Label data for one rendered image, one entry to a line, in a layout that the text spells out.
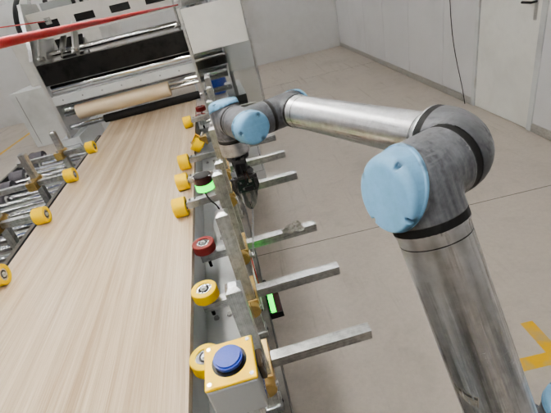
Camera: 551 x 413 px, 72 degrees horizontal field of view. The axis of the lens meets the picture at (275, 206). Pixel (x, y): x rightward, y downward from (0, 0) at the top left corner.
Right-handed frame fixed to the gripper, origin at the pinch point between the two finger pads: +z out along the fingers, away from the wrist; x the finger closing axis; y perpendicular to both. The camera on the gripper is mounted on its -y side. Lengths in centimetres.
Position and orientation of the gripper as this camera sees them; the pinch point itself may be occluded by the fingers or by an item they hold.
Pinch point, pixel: (251, 204)
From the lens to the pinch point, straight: 129.9
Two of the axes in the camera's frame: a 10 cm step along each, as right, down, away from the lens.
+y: 1.8, 4.7, -8.6
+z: 2.0, 8.4, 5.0
